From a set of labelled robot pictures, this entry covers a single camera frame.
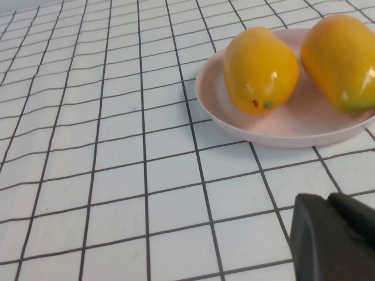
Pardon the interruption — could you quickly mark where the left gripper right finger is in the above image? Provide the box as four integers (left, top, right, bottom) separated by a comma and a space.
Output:
327, 192, 375, 238

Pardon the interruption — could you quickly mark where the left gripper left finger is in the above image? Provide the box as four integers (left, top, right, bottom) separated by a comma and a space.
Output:
289, 193, 375, 281

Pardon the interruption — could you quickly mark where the orange toy mango red blush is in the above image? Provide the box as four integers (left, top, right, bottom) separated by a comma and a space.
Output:
300, 14, 375, 114

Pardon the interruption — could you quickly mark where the yellow-orange toy mango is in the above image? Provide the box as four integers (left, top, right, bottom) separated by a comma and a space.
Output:
222, 26, 300, 116

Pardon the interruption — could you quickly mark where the pink round plate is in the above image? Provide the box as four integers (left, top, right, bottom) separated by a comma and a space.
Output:
195, 28, 375, 148

